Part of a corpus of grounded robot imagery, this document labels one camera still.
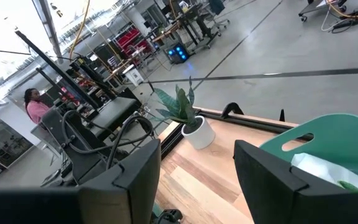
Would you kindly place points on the black power strip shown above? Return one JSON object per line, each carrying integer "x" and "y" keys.
{"x": 353, "y": 23}

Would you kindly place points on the snake plant in white pot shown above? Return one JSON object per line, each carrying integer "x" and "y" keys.
{"x": 199, "y": 137}

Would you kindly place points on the black computer tower with lights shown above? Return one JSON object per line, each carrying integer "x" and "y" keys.
{"x": 176, "y": 54}

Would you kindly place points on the white cloth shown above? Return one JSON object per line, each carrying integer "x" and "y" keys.
{"x": 322, "y": 169}

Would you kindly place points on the white step stool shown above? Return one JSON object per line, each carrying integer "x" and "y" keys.
{"x": 134, "y": 76}

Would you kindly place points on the black standing desk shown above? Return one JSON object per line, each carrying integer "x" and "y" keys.
{"x": 204, "y": 29}

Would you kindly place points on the glass framed window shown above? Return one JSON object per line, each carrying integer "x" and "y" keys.
{"x": 5, "y": 143}

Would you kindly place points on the black workstation desk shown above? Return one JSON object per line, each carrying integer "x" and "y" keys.
{"x": 113, "y": 113}

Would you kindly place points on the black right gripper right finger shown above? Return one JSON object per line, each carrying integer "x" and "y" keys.
{"x": 275, "y": 193}

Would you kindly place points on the person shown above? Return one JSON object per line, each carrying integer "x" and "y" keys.
{"x": 37, "y": 110}

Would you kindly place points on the grey wheeled cart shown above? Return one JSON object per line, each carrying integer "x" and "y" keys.
{"x": 315, "y": 6}

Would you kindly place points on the black bar bracket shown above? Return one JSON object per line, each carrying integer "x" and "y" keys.
{"x": 282, "y": 117}

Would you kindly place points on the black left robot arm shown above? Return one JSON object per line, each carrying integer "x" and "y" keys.
{"x": 82, "y": 161}

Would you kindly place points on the large green plastic basket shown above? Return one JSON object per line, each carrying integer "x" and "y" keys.
{"x": 337, "y": 130}

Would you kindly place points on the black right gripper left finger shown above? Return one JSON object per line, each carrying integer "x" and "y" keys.
{"x": 120, "y": 199}

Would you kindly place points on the black office chair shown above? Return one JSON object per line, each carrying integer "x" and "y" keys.
{"x": 217, "y": 7}

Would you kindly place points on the black rig post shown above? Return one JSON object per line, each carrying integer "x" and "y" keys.
{"x": 57, "y": 70}

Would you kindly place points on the red storage shelf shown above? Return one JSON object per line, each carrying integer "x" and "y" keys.
{"x": 132, "y": 39}

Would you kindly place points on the black arched clamp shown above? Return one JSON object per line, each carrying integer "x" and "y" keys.
{"x": 227, "y": 107}

